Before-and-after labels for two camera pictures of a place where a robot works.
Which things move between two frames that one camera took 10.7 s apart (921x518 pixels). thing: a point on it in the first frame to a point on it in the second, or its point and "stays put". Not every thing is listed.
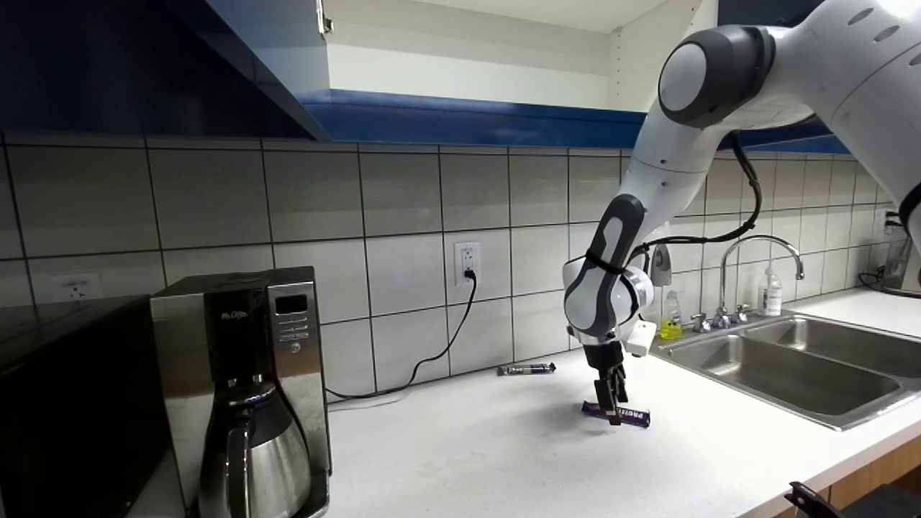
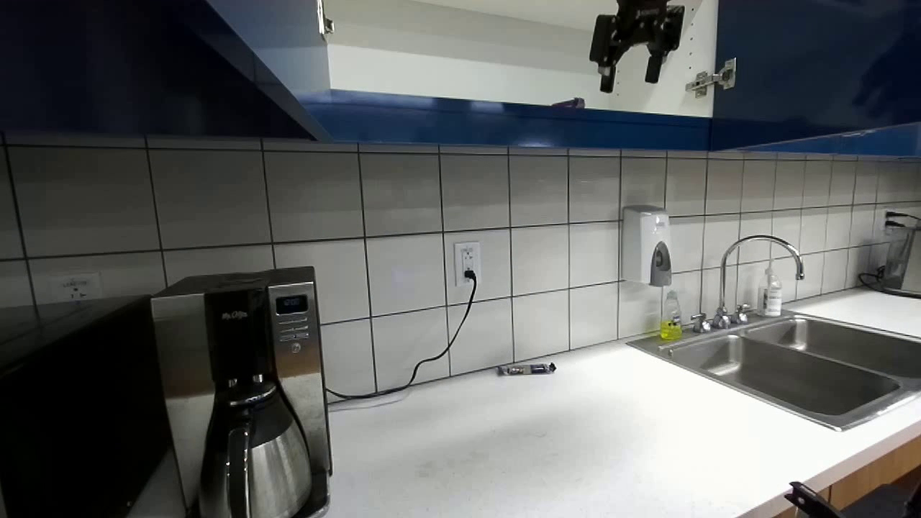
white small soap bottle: x=776 y=300 stays put
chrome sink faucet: x=734 y=316 stays put
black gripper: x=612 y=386 to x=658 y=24
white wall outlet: x=469 y=257 stays put
